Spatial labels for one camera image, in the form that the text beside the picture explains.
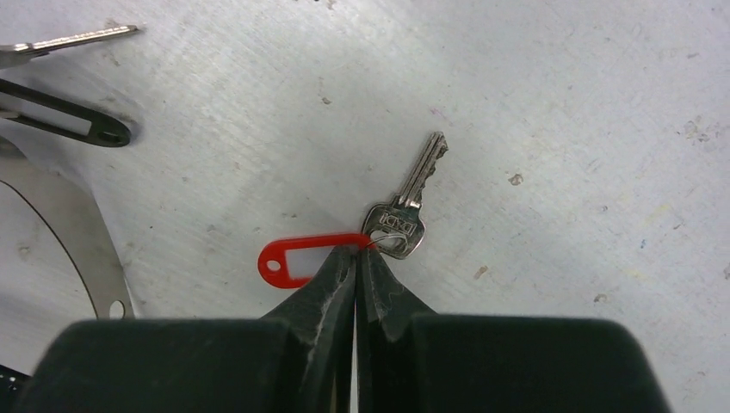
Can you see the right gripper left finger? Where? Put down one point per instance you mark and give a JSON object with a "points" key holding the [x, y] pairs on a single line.
{"points": [[296, 358]]}

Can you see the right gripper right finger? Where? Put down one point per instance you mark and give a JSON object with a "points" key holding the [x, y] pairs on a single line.
{"points": [[413, 359]]}

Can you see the red tagged key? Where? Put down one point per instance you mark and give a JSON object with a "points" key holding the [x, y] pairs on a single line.
{"points": [[394, 227]]}

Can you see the metal key holder ring plate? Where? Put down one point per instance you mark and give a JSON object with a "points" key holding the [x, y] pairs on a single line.
{"points": [[75, 220]]}

